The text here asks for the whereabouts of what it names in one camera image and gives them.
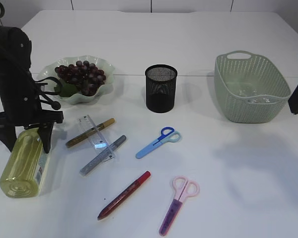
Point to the clear plastic sheet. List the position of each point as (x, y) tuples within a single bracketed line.
[(251, 94)]

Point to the silver marker pen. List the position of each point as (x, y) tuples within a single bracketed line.
[(106, 153)]

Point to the red marker pen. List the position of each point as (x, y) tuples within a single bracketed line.
[(116, 202)]

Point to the purple artificial grape bunch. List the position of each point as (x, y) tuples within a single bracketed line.
[(82, 77)]

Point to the yellow liquid plastic bottle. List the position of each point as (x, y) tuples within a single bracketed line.
[(25, 171)]

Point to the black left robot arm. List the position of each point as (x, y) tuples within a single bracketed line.
[(15, 52)]

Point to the clear plastic ruler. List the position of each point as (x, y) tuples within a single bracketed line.
[(97, 141)]

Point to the blue scissors with sheath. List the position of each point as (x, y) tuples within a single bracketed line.
[(167, 134)]

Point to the gold marker pen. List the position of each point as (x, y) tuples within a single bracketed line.
[(80, 138)]

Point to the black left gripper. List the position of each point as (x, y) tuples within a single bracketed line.
[(21, 98)]

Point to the green wavy glass plate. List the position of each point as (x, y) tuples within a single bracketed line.
[(49, 71)]

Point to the green plastic woven basket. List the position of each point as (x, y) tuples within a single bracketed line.
[(258, 71)]

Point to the black mesh pen cup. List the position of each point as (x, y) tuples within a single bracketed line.
[(160, 87)]

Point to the pink scissors purple sheath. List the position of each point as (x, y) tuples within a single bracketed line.
[(184, 188)]

